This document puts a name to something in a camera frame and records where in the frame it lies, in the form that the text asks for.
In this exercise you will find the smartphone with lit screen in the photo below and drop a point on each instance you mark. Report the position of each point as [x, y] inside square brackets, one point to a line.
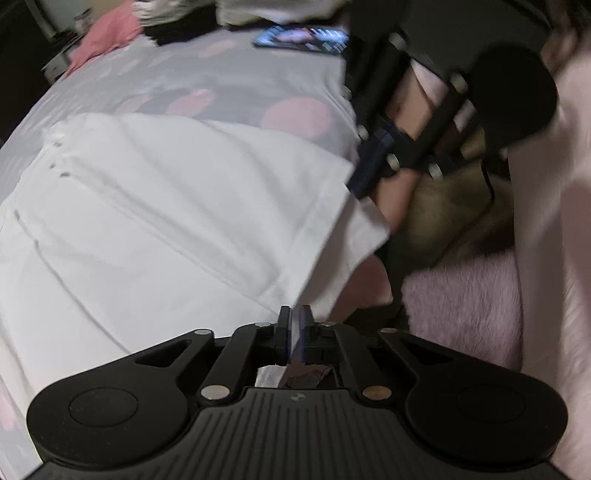
[311, 39]

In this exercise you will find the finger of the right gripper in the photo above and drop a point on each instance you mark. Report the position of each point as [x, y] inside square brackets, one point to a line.
[379, 158]

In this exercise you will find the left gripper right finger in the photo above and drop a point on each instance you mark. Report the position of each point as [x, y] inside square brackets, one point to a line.
[362, 363]

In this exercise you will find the pink fluffy pyjama clothing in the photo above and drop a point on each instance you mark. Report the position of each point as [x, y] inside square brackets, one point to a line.
[530, 309]

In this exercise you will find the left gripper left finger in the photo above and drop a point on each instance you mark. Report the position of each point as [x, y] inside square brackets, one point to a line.
[249, 348]

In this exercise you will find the white t-shirt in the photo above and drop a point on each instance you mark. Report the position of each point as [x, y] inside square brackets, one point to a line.
[128, 230]

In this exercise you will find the white fluffy folded garment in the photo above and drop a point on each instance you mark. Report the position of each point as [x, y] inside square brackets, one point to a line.
[237, 13]

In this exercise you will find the pink pillow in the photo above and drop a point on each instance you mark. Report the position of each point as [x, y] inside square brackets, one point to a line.
[113, 30]

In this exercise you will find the person's right hand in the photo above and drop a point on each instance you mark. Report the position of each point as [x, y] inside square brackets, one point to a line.
[411, 109]

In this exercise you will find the grey pink-dotted bed sheet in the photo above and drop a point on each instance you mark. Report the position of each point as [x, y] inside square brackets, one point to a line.
[218, 76]

